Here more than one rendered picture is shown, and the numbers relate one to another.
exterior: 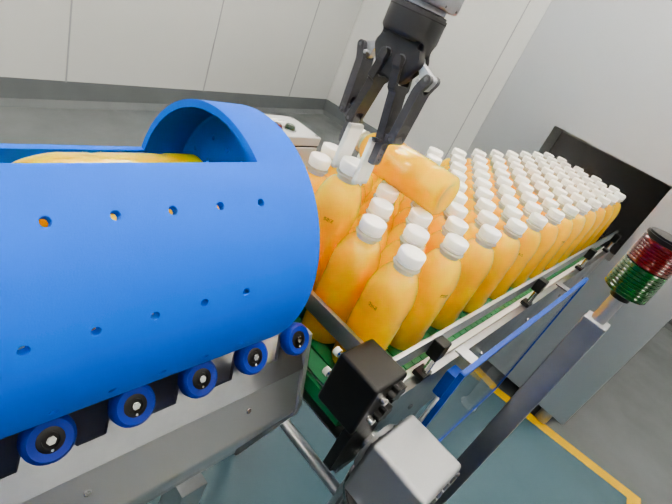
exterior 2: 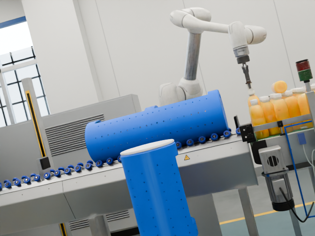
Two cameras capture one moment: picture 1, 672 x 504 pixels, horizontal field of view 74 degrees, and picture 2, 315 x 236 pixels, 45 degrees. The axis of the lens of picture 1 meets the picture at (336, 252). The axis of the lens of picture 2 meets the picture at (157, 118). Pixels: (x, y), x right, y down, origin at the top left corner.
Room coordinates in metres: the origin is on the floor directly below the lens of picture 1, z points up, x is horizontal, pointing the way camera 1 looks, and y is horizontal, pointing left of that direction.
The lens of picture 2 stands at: (-0.69, -1.91, 1.18)
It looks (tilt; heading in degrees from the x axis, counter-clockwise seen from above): 1 degrees down; 70
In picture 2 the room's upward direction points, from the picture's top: 14 degrees counter-clockwise
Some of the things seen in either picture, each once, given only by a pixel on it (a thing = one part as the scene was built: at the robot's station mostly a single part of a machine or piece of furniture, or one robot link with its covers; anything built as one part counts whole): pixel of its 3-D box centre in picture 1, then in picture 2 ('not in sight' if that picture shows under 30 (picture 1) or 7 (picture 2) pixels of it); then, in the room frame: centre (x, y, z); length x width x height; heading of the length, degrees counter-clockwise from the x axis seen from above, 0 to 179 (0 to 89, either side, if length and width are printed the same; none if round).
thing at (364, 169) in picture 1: (368, 161); (250, 88); (0.62, 0.01, 1.19); 0.03 x 0.01 x 0.07; 146
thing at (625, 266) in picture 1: (635, 278); (305, 75); (0.65, -0.42, 1.18); 0.06 x 0.06 x 0.05
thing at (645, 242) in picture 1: (657, 255); (303, 66); (0.65, -0.42, 1.23); 0.06 x 0.06 x 0.04
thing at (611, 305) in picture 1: (632, 281); (305, 76); (0.65, -0.42, 1.18); 0.06 x 0.06 x 0.16
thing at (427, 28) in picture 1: (405, 43); (244, 63); (0.64, 0.03, 1.34); 0.08 x 0.07 x 0.09; 56
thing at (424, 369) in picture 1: (431, 358); (281, 128); (0.59, -0.22, 0.94); 0.03 x 0.02 x 0.08; 147
